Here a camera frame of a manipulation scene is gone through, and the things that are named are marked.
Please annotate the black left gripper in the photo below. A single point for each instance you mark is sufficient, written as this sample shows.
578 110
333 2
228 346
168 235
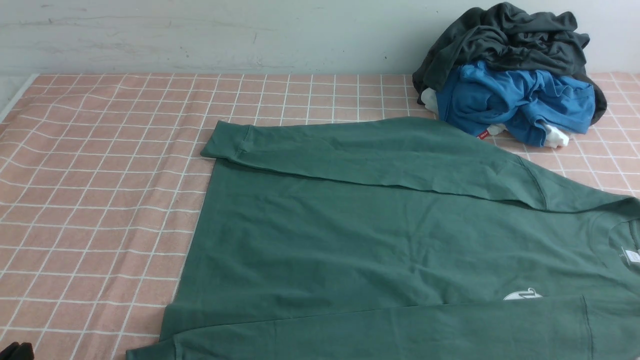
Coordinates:
18 351

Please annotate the green long-sleeve top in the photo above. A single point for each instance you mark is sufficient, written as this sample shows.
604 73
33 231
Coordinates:
400 239

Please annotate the pink checked tablecloth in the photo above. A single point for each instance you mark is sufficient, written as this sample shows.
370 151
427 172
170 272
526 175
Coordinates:
103 183

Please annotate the blue crumpled garment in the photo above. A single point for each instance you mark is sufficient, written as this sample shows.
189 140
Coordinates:
475 96

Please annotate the dark grey crumpled garment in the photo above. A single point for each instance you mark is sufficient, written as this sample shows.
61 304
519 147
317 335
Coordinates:
506 38

